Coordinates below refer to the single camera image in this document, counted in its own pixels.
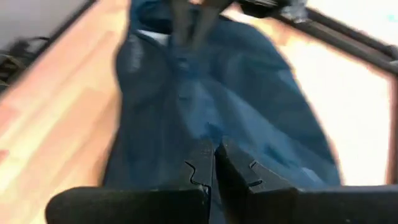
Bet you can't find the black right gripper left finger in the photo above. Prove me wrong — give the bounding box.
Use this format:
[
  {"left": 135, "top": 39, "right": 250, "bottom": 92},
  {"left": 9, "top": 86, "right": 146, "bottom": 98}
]
[{"left": 45, "top": 139, "right": 215, "bottom": 224}]

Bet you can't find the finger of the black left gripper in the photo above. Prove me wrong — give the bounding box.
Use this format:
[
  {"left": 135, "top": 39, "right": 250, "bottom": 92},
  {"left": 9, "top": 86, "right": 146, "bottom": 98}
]
[
  {"left": 192, "top": 0, "right": 233, "bottom": 49},
  {"left": 169, "top": 0, "right": 195, "bottom": 50}
]

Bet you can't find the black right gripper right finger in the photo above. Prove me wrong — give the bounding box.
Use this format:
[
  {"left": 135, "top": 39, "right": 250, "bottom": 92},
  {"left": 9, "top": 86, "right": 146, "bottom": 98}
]
[{"left": 215, "top": 139, "right": 398, "bottom": 224}]

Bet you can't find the dark blue backpack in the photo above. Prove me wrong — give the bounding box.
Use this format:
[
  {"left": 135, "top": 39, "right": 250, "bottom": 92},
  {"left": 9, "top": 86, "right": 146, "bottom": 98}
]
[{"left": 101, "top": 0, "right": 343, "bottom": 224}]

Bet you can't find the black cable bundle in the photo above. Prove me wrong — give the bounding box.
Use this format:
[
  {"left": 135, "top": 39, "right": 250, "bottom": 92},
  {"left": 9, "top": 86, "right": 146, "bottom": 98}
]
[{"left": 0, "top": 36, "right": 50, "bottom": 93}]

